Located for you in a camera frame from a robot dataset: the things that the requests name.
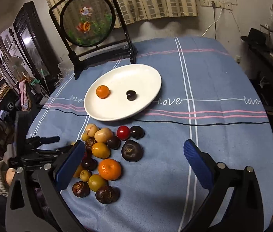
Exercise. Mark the small dark plum isolated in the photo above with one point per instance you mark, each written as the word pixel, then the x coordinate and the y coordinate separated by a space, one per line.
pixel 131 95

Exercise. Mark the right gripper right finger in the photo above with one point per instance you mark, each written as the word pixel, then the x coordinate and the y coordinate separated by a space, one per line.
pixel 245 209

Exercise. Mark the green yellow round fruit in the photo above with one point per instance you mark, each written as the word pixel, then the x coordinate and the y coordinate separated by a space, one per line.
pixel 96 181

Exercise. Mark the red cherry tomato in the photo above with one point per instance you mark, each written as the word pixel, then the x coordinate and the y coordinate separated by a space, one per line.
pixel 85 155
pixel 123 132

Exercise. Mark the beige oblong fruit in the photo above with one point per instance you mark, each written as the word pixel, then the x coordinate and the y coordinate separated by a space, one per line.
pixel 103 135

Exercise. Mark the white round plate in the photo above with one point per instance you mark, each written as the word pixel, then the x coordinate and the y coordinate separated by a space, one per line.
pixel 145 80

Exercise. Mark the orange tangerine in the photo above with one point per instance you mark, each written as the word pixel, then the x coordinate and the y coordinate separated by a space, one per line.
pixel 102 91
pixel 109 169

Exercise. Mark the wall power strip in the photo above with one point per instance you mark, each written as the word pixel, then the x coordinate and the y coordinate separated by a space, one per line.
pixel 220 4

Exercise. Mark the dark brown mangosteen front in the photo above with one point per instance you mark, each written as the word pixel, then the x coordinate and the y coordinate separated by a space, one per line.
pixel 107 194

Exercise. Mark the blue striped tablecloth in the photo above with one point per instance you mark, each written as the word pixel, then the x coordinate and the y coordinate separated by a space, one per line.
pixel 206 97

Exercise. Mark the green broom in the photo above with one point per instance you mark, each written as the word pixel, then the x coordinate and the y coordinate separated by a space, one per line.
pixel 42 84

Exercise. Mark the large dark mangosteen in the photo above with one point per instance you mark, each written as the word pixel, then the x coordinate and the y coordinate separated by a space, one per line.
pixel 132 151

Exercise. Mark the yellow orange tomato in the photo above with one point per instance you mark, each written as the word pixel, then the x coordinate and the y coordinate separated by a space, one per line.
pixel 100 150

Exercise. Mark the dark plum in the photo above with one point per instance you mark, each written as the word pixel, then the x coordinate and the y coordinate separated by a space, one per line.
pixel 113 143
pixel 89 164
pixel 137 132

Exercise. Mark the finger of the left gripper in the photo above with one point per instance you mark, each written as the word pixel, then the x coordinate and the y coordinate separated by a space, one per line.
pixel 54 150
pixel 47 139

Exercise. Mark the dark brown speckled mangosteen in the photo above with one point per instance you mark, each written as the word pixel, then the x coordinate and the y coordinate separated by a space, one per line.
pixel 89 143

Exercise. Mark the round painted screen on stand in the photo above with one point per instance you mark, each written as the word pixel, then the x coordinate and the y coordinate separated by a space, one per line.
pixel 93 32

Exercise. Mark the dark wooden cabinet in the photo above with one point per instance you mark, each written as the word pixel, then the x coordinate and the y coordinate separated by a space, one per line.
pixel 35 44

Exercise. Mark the large tan round fruit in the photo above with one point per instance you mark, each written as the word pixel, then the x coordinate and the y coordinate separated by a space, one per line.
pixel 78 171

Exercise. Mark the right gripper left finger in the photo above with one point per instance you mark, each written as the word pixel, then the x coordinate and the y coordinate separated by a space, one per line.
pixel 35 202

